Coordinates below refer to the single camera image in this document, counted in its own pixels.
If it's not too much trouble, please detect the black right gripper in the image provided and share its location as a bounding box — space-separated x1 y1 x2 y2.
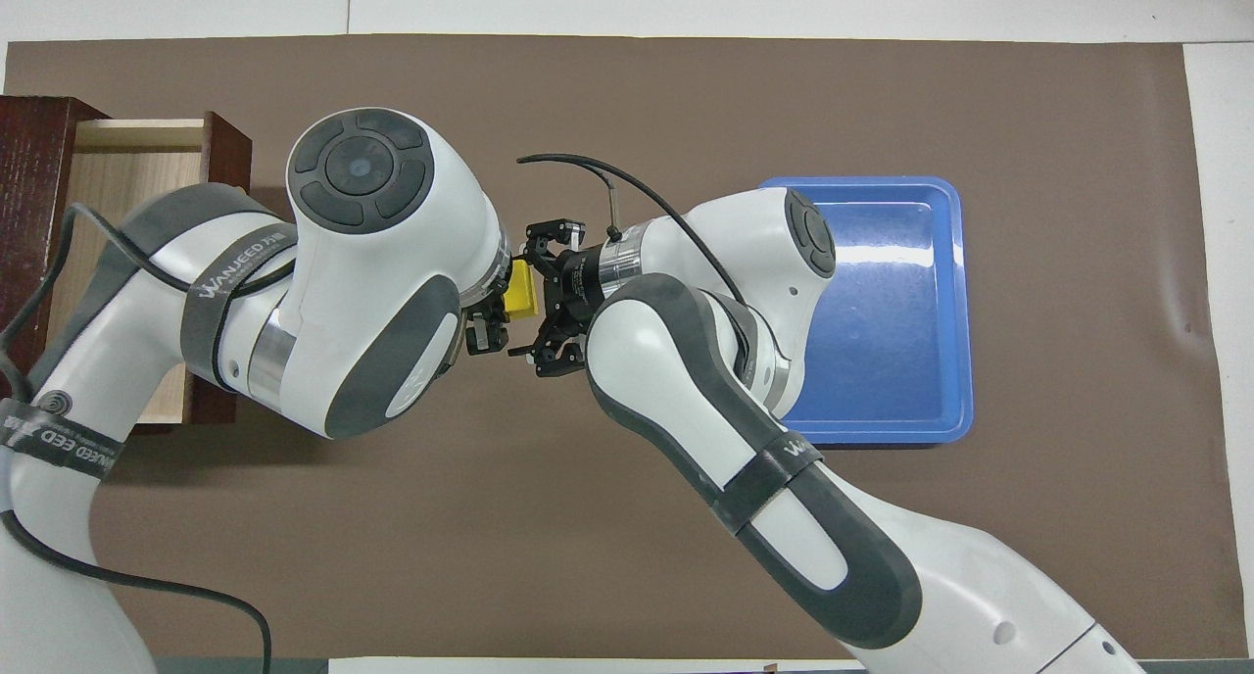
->
464 219 608 377

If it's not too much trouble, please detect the yellow cube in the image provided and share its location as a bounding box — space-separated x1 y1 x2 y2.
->
502 259 541 321

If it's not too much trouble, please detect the wooden drawer with white handle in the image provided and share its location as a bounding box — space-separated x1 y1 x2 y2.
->
44 109 254 428

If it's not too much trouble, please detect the brown table mat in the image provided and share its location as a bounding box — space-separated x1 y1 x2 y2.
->
0 33 1250 660

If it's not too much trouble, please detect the blue plastic tray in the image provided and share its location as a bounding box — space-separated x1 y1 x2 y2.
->
759 175 976 447

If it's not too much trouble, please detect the black strap on right arm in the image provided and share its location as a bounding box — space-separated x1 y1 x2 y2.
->
713 431 826 535

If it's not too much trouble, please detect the black strap on arm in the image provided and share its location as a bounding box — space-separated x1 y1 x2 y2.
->
713 431 826 535
0 392 126 479
179 221 300 393

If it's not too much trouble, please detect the black strap on left arm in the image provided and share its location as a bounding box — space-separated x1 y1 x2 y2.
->
179 221 300 393
0 392 126 479

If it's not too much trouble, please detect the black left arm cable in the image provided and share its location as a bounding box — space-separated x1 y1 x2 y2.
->
0 202 272 674

